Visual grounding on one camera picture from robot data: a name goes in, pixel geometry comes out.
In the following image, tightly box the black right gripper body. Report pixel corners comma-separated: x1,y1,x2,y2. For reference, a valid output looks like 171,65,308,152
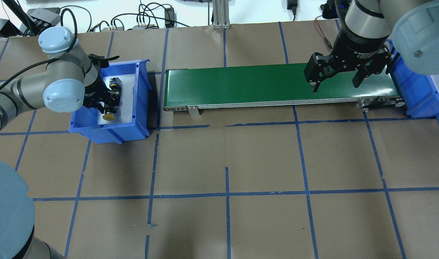
304,36,391,85

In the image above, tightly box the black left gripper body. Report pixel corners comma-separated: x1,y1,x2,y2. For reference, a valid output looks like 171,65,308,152
83,77,112,109

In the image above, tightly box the red push button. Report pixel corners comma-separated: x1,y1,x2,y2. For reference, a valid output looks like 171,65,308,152
109,77,122,92

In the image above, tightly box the yellow push button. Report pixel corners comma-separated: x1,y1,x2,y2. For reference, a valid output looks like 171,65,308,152
102,104,116,121

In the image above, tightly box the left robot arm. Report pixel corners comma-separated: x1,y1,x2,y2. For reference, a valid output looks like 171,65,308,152
0,26,118,131

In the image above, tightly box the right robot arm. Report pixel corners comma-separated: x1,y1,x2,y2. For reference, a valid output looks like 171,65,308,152
304,0,439,92

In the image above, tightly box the blue left storage bin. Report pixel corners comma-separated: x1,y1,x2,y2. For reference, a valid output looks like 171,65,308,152
68,59,151,144

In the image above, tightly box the blue storage bin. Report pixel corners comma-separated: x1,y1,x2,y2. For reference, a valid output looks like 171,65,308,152
390,57,439,118
68,59,151,144

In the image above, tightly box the blue right storage bin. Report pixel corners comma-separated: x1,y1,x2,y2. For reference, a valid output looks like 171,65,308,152
390,57,439,118

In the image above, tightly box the green conveyor belt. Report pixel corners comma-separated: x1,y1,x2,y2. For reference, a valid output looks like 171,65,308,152
163,63,405,115

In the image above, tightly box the black power adapter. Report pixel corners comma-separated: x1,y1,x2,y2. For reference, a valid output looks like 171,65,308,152
164,7,176,28

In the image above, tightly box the aluminium frame post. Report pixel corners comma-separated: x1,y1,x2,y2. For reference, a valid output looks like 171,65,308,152
212,0,231,29

